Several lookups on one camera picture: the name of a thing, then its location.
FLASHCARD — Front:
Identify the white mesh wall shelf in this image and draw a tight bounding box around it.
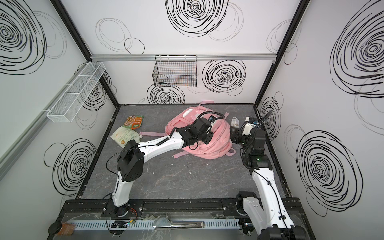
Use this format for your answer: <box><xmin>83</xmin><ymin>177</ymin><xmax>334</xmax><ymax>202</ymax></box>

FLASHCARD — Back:
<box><xmin>47</xmin><ymin>62</ymin><xmax>106</xmax><ymax>123</ymax></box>

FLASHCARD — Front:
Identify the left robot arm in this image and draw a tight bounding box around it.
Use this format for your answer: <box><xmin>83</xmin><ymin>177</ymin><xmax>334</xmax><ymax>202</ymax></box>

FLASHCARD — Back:
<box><xmin>112</xmin><ymin>117</ymin><xmax>214</xmax><ymax>209</ymax></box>

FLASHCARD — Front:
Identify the clear plastic packet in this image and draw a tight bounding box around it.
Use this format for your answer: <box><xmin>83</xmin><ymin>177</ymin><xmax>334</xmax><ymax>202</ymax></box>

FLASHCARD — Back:
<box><xmin>231</xmin><ymin>117</ymin><xmax>240</xmax><ymax>129</ymax></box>

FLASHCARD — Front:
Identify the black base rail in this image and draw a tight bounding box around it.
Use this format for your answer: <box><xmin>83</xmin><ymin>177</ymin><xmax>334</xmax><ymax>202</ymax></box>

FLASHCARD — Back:
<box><xmin>59</xmin><ymin>197</ymin><xmax>304</xmax><ymax>217</ymax></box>

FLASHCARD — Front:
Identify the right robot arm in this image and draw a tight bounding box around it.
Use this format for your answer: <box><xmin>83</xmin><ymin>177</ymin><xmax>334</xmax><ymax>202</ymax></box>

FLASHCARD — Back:
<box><xmin>230</xmin><ymin>126</ymin><xmax>307</xmax><ymax>240</ymax></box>

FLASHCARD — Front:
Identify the black wire wall basket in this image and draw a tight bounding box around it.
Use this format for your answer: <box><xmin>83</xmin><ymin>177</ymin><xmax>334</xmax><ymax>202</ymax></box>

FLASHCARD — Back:
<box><xmin>152</xmin><ymin>55</ymin><xmax>198</xmax><ymax>88</ymax></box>

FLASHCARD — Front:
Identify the orange green food packet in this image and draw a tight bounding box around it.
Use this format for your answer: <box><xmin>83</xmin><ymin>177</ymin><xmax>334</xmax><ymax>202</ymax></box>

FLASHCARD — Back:
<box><xmin>123</xmin><ymin>116</ymin><xmax>144</xmax><ymax>130</ymax></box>

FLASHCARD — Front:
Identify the pink student backpack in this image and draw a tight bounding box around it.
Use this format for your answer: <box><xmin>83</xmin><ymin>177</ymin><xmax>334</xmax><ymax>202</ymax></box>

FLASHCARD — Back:
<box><xmin>140</xmin><ymin>105</ymin><xmax>236</xmax><ymax>160</ymax></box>

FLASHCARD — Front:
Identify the white green spout pouch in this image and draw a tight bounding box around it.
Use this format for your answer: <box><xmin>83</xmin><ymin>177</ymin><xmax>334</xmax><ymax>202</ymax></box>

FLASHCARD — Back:
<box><xmin>111</xmin><ymin>127</ymin><xmax>143</xmax><ymax>148</ymax></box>

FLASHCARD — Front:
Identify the white slotted cable duct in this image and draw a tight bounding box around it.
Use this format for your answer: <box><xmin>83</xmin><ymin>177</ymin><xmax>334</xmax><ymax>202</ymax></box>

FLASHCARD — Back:
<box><xmin>68</xmin><ymin>218</ymin><xmax>241</xmax><ymax>231</ymax></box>

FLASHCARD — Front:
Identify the brown black button box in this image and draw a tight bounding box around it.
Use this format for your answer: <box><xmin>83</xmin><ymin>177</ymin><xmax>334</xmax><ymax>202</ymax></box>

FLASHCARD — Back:
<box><xmin>48</xmin><ymin>222</ymin><xmax>76</xmax><ymax>236</ymax></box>

